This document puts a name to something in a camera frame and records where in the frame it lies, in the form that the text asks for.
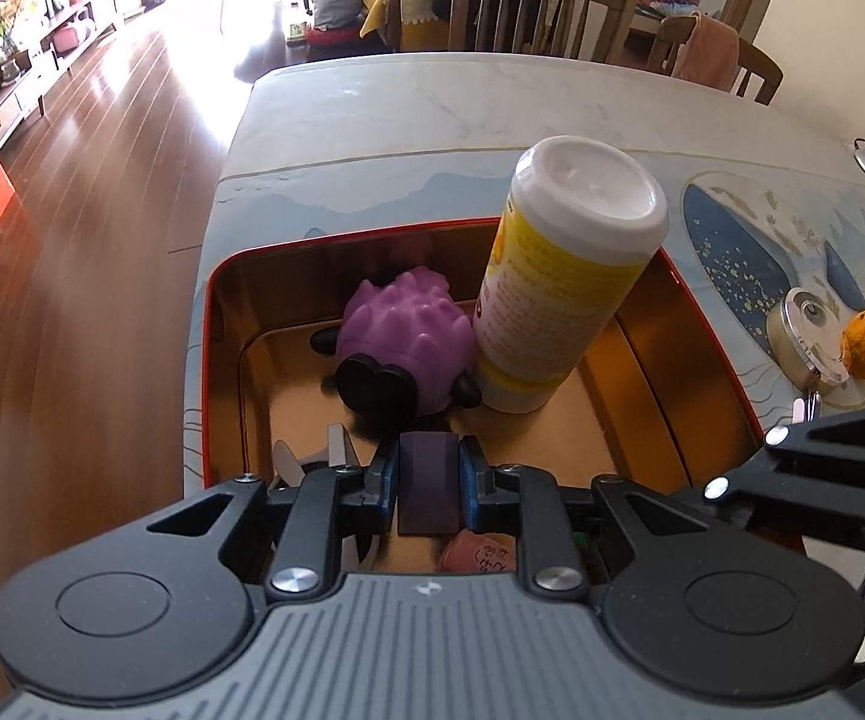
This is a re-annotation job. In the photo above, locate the dark purple block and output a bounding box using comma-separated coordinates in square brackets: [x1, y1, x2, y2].
[397, 431, 465, 538]

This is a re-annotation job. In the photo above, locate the round tin with silver lid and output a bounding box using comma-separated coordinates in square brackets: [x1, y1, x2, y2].
[765, 288, 852, 392]

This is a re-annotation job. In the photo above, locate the red tin box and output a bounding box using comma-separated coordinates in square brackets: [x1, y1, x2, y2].
[202, 217, 768, 580]

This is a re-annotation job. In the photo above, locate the blue landscape printed table mat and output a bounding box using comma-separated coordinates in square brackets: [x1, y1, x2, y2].
[185, 141, 865, 482]

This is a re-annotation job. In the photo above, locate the red floor cushion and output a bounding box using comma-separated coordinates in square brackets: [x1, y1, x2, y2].
[304, 23, 363, 50]

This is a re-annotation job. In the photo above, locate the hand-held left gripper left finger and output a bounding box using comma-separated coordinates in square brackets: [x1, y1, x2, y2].
[106, 441, 402, 601]

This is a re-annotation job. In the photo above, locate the pink bag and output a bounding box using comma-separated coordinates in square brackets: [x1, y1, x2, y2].
[53, 18, 97, 54]

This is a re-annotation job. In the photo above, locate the pink towel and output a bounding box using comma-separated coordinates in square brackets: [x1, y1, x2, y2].
[673, 13, 741, 92]

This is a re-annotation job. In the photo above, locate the white tv cabinet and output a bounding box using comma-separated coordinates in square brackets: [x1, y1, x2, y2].
[0, 0, 119, 160]

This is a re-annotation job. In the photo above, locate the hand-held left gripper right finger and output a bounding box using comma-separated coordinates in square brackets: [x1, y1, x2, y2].
[458, 439, 749, 601]

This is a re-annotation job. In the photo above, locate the white and yellow bottle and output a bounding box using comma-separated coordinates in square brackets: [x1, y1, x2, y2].
[471, 135, 671, 416]

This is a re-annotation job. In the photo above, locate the wooden dining chair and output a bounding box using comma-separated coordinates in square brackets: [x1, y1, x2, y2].
[645, 13, 785, 107]
[446, 0, 629, 65]

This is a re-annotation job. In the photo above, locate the purple sheep toy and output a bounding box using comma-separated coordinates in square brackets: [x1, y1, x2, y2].
[310, 267, 483, 437]

